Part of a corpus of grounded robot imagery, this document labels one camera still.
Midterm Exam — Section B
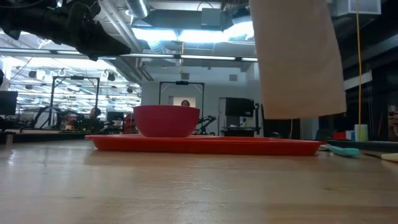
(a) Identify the salmon pink round plate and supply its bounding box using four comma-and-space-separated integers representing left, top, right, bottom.
126, 133, 224, 140

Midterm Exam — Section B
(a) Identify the white board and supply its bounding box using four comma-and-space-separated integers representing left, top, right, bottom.
169, 96, 197, 108

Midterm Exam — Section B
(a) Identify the silver ventilation duct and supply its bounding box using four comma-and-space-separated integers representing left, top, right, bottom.
125, 0, 150, 19

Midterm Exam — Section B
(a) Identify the spoon with teal handle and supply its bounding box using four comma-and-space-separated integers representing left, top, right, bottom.
318, 144, 361, 158

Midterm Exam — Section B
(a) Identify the pale green white roll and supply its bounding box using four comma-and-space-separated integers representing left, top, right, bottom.
354, 124, 369, 142

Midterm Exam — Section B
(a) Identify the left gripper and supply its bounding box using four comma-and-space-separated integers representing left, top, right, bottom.
52, 1, 131, 62

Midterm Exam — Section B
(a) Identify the magenta plastic bowl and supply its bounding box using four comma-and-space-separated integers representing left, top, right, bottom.
132, 105, 201, 139

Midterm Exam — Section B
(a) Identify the grey ceiling box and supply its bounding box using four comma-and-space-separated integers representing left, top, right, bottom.
201, 7, 223, 27

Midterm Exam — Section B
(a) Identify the black monitor on stand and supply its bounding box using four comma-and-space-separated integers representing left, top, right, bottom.
224, 97, 261, 138

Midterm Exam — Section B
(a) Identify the knife with pale yellow handle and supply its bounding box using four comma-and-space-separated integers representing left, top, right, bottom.
363, 151, 398, 163

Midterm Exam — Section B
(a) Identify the red plastic tray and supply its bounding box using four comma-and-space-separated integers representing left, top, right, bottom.
85, 133, 327, 157

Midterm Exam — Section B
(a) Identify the small black gantry frame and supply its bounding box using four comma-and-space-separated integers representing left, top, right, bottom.
159, 81, 205, 121

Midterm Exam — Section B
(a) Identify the long ceiling light bar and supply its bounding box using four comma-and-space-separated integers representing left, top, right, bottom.
0, 48, 259, 62

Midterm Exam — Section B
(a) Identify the large black gantry frame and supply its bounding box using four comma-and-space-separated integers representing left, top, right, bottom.
50, 75, 101, 129

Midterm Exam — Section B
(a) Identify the beige cloth napkin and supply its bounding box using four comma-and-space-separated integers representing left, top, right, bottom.
248, 0, 348, 121

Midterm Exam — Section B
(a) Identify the white ceiling box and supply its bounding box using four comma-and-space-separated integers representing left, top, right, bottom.
334, 0, 382, 17

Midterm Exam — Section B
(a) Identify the yellow extension cable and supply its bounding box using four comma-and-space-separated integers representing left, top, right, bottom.
355, 0, 364, 141

